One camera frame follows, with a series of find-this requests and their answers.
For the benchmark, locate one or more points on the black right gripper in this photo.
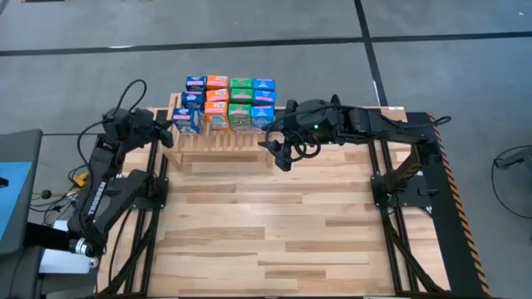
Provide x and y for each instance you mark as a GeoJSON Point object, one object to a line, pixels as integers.
{"type": "Point", "coordinates": [309, 122]}

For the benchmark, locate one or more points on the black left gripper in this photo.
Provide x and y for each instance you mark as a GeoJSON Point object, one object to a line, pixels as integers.
{"type": "Point", "coordinates": [145, 124]}

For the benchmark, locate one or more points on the blue Frosted Flakes cereal box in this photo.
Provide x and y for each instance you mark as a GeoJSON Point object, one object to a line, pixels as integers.
{"type": "Point", "coordinates": [187, 120]}
{"type": "Point", "coordinates": [196, 83]}
{"type": "Point", "coordinates": [193, 99]}

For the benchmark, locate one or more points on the blue Rice Krispies cereal box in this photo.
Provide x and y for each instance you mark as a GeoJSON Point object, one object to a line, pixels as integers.
{"type": "Point", "coordinates": [264, 84]}
{"type": "Point", "coordinates": [262, 118]}
{"type": "Point", "coordinates": [264, 98]}

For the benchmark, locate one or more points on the green Apple Jacks cereal box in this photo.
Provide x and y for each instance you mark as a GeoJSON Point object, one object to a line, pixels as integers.
{"type": "Point", "coordinates": [241, 83]}
{"type": "Point", "coordinates": [239, 117]}
{"type": "Point", "coordinates": [242, 95]}

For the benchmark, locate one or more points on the orange Mini-Wheats cereal box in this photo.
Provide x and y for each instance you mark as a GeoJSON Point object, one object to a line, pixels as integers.
{"type": "Point", "coordinates": [217, 116]}
{"type": "Point", "coordinates": [217, 81]}
{"type": "Point", "coordinates": [217, 95]}

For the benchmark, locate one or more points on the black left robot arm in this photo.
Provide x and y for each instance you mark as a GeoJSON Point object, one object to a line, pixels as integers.
{"type": "Point", "coordinates": [108, 187]}

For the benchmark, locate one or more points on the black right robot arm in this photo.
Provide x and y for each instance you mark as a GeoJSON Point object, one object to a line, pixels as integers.
{"type": "Point", "coordinates": [386, 128]}

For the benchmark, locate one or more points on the wooden slatted shelf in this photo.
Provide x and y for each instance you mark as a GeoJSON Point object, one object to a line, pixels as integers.
{"type": "Point", "coordinates": [220, 145]}

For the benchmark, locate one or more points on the white paper sheet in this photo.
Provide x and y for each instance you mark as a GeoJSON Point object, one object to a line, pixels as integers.
{"type": "Point", "coordinates": [61, 225]}
{"type": "Point", "coordinates": [58, 266]}

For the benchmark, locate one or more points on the dark grey side table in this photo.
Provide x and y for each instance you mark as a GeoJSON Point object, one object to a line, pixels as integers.
{"type": "Point", "coordinates": [25, 143]}

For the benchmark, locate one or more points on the small white round knob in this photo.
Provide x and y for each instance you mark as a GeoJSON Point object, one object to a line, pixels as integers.
{"type": "Point", "coordinates": [94, 262]}

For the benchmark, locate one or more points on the black flat bar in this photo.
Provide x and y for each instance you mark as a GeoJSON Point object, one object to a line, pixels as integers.
{"type": "Point", "coordinates": [45, 236]}

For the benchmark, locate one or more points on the blue panel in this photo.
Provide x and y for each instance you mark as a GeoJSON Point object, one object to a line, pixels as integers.
{"type": "Point", "coordinates": [12, 195]}

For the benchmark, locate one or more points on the grey metal stand leg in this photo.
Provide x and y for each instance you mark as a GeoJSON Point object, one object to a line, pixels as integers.
{"type": "Point", "coordinates": [517, 157]}

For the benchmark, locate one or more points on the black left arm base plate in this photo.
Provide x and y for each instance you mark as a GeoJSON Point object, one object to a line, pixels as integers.
{"type": "Point", "coordinates": [156, 202]}

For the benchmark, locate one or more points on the black aluminium table frame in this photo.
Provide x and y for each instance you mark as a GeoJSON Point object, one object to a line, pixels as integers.
{"type": "Point", "coordinates": [386, 249]}

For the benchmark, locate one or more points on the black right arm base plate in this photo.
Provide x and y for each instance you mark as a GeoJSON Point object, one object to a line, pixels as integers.
{"type": "Point", "coordinates": [420, 202]}

